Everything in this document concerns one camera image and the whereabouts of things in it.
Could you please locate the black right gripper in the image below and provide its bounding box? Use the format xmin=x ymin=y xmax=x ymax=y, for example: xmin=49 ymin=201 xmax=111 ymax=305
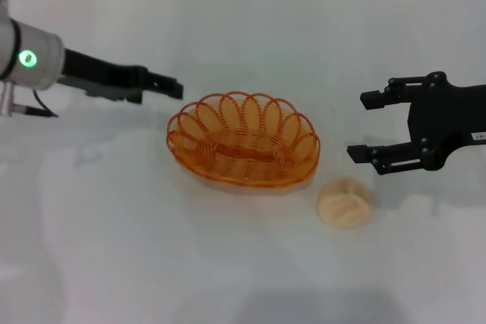
xmin=346 ymin=71 xmax=486 ymax=176

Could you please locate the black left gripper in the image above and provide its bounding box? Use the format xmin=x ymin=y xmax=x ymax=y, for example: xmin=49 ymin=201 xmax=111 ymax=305
xmin=60 ymin=48 xmax=185 ymax=105

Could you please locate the beige steamed bun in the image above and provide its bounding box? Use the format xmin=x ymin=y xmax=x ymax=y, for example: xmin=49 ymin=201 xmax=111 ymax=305
xmin=317 ymin=175 xmax=375 ymax=229

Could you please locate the orange wire oval basket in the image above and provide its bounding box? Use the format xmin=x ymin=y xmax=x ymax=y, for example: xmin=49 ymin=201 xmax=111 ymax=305
xmin=166 ymin=91 xmax=321 ymax=188

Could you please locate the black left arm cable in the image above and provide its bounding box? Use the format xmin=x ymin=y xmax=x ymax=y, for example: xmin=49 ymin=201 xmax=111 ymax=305
xmin=0 ymin=83 xmax=60 ymax=118

